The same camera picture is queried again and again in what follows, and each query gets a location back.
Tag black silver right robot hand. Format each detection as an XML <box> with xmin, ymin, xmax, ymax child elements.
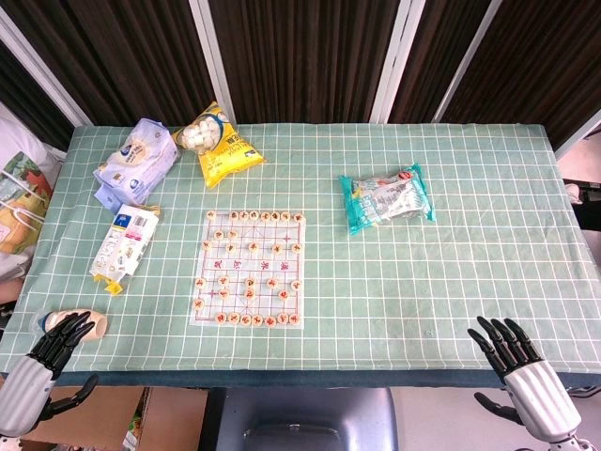
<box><xmin>467</xmin><ymin>315</ymin><xmax>584</xmax><ymax>443</ymax></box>

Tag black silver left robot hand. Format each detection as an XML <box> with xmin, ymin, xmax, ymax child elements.
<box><xmin>0</xmin><ymin>309</ymin><xmax>100</xmax><ymax>439</ymax></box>

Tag small beige drink bottle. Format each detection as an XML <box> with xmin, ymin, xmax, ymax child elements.
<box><xmin>30</xmin><ymin>308</ymin><xmax>109</xmax><ymax>343</ymax></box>

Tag green printed package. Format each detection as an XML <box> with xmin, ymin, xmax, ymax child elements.
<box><xmin>122</xmin><ymin>389</ymin><xmax>151</xmax><ymax>451</ymax></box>

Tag brown cardboard box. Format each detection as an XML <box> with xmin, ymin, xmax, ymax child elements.
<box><xmin>21</xmin><ymin>385</ymin><xmax>210</xmax><ymax>451</ymax></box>

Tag green checked tablecloth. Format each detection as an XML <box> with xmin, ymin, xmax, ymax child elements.
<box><xmin>0</xmin><ymin>122</ymin><xmax>601</xmax><ymax>389</ymax></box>

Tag white yellow-edged food package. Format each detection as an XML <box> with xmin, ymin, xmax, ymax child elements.
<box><xmin>89</xmin><ymin>202</ymin><xmax>162</xmax><ymax>297</ymax></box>

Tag white printed shopping bag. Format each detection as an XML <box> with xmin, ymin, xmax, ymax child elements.
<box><xmin>0</xmin><ymin>101</ymin><xmax>67</xmax><ymax>283</ymax></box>

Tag teal silver snack bag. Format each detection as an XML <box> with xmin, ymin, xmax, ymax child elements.
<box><xmin>338</xmin><ymin>163</ymin><xmax>438</xmax><ymax>237</ymax></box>

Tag lilac tissue pack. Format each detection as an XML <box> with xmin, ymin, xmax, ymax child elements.
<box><xmin>92</xmin><ymin>117</ymin><xmax>180</xmax><ymax>210</ymax></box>

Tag translucent Chinese chess board sheet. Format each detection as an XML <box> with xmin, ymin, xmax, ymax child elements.
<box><xmin>188</xmin><ymin>210</ymin><xmax>306</xmax><ymax>330</ymax></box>

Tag brown pleated partition panel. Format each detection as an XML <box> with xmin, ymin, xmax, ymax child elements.
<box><xmin>0</xmin><ymin>0</ymin><xmax>222</xmax><ymax>127</ymax></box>
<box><xmin>389</xmin><ymin>0</ymin><xmax>492</xmax><ymax>124</ymax></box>
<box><xmin>206</xmin><ymin>0</ymin><xmax>409</xmax><ymax>126</ymax></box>
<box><xmin>0</xmin><ymin>32</ymin><xmax>72</xmax><ymax>152</ymax></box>
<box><xmin>440</xmin><ymin>0</ymin><xmax>601</xmax><ymax>147</ymax></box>

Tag yellow snack bag white balls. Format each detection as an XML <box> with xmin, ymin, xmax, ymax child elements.
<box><xmin>171</xmin><ymin>101</ymin><xmax>267</xmax><ymax>191</ymax></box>

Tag white partition frame post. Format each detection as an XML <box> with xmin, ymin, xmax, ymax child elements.
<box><xmin>0</xmin><ymin>7</ymin><xmax>94</xmax><ymax>128</ymax></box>
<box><xmin>189</xmin><ymin>0</ymin><xmax>236</xmax><ymax>126</ymax></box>
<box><xmin>553</xmin><ymin>111</ymin><xmax>601</xmax><ymax>160</ymax></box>
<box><xmin>431</xmin><ymin>0</ymin><xmax>507</xmax><ymax>123</ymax></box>
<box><xmin>370</xmin><ymin>0</ymin><xmax>426</xmax><ymax>124</ymax></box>

